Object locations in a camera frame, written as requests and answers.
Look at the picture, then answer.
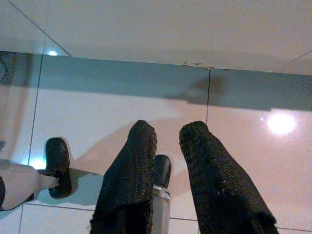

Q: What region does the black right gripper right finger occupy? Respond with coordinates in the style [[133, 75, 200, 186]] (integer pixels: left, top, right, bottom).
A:
[[178, 120, 280, 234]]

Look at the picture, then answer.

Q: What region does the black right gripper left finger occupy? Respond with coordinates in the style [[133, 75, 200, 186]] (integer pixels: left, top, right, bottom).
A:
[[89, 119, 157, 234]]

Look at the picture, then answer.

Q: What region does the white kitchen cabinet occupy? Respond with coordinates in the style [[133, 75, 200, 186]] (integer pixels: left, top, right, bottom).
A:
[[7, 0, 312, 75]]

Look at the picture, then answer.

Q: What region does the black robot right foot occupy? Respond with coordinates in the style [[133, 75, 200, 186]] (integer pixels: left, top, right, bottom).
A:
[[152, 154, 172, 189]]

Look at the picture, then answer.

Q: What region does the black robot foot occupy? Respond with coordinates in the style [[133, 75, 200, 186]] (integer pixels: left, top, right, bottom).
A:
[[44, 137, 73, 199], [152, 154, 172, 189]]

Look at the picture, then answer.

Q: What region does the silver robot right leg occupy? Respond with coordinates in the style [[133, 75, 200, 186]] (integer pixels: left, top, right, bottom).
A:
[[152, 184, 172, 234]]

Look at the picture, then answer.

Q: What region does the silver robot leg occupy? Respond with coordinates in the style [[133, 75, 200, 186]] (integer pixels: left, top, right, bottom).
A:
[[152, 184, 172, 234], [0, 159, 58, 212]]

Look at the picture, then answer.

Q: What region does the black robot left foot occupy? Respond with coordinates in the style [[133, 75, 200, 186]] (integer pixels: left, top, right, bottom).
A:
[[44, 137, 73, 199]]

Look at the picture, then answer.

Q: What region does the grey cabinet kickboard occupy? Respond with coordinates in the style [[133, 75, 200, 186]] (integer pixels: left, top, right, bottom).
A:
[[0, 50, 312, 112]]

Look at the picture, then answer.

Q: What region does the silver robot left leg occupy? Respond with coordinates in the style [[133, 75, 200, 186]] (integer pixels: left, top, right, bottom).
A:
[[0, 159, 58, 212]]

